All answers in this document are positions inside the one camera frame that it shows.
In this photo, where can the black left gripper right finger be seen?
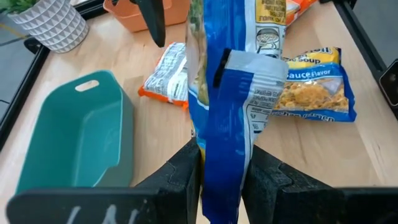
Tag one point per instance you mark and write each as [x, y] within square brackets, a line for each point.
[295, 202]

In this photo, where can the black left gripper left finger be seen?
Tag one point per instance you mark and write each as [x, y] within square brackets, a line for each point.
[124, 205]

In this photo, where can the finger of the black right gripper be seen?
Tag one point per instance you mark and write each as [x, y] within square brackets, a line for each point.
[221, 67]
[154, 18]

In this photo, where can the orange chicken ramen pack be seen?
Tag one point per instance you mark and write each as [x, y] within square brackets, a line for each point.
[168, 74]
[300, 11]

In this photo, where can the blue soy sauce ramen pack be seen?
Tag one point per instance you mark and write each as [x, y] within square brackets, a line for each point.
[314, 90]
[227, 140]

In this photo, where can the orange plastic bin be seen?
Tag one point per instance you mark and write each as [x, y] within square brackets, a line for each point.
[130, 18]

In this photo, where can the teal plastic bin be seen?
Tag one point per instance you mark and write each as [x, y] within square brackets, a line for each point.
[77, 140]

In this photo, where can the potted plant patterned white pot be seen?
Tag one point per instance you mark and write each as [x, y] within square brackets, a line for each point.
[53, 25]

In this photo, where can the black table frame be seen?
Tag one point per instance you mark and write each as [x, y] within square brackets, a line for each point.
[360, 34]

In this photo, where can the small square camera box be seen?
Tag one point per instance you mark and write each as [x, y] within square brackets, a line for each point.
[390, 84]

